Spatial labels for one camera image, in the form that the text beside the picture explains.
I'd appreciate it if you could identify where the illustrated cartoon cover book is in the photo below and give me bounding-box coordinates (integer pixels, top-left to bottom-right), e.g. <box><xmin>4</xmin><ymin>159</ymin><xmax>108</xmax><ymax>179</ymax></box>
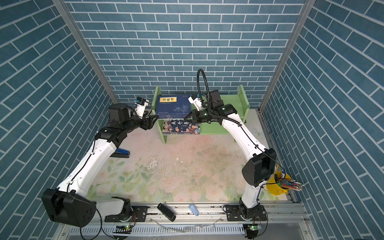
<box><xmin>161</xmin><ymin>120</ymin><xmax>201</xmax><ymax>135</ymax></box>

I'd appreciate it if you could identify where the small blue book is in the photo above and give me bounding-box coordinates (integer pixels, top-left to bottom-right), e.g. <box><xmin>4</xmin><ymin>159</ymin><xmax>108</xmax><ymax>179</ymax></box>
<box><xmin>156</xmin><ymin>95</ymin><xmax>192</xmax><ymax>120</ymax></box>

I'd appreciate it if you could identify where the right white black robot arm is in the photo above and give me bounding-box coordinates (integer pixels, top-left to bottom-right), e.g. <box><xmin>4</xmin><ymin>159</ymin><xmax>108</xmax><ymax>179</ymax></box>
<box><xmin>185</xmin><ymin>91</ymin><xmax>276</xmax><ymax>210</ymax></box>

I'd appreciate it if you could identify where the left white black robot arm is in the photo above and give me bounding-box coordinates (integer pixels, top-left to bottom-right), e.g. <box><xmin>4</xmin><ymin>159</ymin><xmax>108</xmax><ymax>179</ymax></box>
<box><xmin>42</xmin><ymin>98</ymin><xmax>158</xmax><ymax>228</ymax></box>

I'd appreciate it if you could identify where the green wooden shelf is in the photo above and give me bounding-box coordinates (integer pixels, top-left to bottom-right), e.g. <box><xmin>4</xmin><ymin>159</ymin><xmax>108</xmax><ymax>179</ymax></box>
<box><xmin>152</xmin><ymin>85</ymin><xmax>250</xmax><ymax>143</ymax></box>

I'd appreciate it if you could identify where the black blue stapler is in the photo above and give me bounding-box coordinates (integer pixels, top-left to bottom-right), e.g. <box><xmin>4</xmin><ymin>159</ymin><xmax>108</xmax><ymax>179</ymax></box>
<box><xmin>111</xmin><ymin>149</ymin><xmax>130</xmax><ymax>159</ymax></box>

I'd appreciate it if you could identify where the light blue eraser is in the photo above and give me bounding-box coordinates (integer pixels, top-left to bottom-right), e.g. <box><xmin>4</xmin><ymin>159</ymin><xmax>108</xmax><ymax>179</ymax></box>
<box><xmin>189</xmin><ymin>204</ymin><xmax>200</xmax><ymax>216</ymax></box>

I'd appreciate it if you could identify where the yellow pen holder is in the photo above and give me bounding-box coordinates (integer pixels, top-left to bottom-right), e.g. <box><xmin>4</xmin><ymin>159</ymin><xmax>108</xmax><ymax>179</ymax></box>
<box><xmin>267</xmin><ymin>171</ymin><xmax>303</xmax><ymax>196</ymax></box>

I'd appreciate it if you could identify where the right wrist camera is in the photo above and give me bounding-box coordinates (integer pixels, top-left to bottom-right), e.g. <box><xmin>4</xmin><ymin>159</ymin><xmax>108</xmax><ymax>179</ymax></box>
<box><xmin>188</xmin><ymin>94</ymin><xmax>203</xmax><ymax>111</ymax></box>

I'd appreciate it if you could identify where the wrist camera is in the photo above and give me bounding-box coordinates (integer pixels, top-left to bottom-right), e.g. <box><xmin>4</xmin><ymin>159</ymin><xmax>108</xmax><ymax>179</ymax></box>
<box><xmin>188</xmin><ymin>94</ymin><xmax>203</xmax><ymax>111</ymax></box>
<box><xmin>135</xmin><ymin>97</ymin><xmax>150</xmax><ymax>118</ymax></box>

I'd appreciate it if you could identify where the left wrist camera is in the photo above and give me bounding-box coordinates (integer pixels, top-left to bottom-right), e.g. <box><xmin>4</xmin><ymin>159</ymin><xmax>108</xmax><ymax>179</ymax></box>
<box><xmin>135</xmin><ymin>97</ymin><xmax>150</xmax><ymax>118</ymax></box>

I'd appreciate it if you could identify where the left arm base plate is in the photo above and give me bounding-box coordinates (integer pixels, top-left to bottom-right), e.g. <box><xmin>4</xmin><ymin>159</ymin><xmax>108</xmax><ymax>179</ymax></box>
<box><xmin>104</xmin><ymin>206</ymin><xmax>149</xmax><ymax>223</ymax></box>

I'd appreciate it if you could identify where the black remote on rail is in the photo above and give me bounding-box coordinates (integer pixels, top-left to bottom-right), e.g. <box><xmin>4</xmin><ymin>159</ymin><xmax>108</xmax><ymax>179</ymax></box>
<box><xmin>157</xmin><ymin>203</ymin><xmax>176</xmax><ymax>222</ymax></box>

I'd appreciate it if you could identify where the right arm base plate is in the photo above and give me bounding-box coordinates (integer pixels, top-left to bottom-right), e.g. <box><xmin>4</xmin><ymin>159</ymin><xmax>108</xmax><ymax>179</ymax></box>
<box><xmin>222</xmin><ymin>204</ymin><xmax>268</xmax><ymax>222</ymax></box>

